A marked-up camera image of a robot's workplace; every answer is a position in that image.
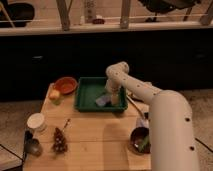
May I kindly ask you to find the white cup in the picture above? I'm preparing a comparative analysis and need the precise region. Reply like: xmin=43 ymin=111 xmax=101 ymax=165
xmin=27 ymin=113 xmax=46 ymax=132

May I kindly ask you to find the wooden spoon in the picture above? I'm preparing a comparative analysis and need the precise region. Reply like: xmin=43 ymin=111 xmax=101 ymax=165
xmin=127 ymin=95 xmax=145 ymax=119

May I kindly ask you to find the green vegetable in bowl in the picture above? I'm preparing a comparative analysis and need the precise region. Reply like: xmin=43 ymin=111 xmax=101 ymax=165
xmin=138 ymin=135 xmax=149 ymax=152

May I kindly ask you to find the black round chair left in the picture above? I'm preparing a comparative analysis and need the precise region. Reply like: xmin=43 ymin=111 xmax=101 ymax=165
xmin=0 ymin=0 xmax=35 ymax=28

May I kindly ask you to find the orange bowl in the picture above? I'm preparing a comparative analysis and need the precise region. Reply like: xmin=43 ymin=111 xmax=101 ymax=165
xmin=54 ymin=77 xmax=78 ymax=95

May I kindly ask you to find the small red dish background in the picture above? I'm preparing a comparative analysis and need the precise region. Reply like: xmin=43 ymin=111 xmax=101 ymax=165
xmin=92 ymin=18 xmax=105 ymax=25

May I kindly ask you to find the green plastic tray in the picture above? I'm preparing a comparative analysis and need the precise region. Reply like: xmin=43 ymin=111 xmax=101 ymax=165
xmin=75 ymin=77 xmax=128 ymax=113

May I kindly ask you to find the small black white object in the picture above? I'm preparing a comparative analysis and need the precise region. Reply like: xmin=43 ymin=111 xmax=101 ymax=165
xmin=136 ymin=112 xmax=149 ymax=128

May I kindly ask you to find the dark brown bowl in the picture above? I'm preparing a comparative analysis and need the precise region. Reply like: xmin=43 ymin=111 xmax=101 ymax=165
xmin=130 ymin=127 xmax=150 ymax=154

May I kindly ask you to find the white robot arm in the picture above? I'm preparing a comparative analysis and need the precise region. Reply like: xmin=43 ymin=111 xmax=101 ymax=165
xmin=106 ymin=62 xmax=200 ymax=171

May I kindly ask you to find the white bottle in background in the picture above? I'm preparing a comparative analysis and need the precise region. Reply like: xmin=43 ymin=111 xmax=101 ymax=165
xmin=83 ymin=0 xmax=96 ymax=23

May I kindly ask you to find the black cable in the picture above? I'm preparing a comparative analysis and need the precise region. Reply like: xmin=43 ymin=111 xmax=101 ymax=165
xmin=0 ymin=143 xmax=24 ymax=161

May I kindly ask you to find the blue grey sponge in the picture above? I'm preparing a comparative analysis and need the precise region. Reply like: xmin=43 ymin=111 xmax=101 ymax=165
xmin=95 ymin=94 xmax=111 ymax=107

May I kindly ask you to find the bunch of dark grapes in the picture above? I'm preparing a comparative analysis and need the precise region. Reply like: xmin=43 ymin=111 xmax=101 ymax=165
xmin=52 ymin=127 xmax=68 ymax=154

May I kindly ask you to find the yellow green fruit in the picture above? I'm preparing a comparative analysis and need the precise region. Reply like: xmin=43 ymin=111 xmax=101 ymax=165
xmin=49 ymin=89 xmax=61 ymax=105

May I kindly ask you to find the black office chair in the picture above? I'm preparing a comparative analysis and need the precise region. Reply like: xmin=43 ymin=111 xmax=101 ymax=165
xmin=138 ymin=0 xmax=201 ymax=22

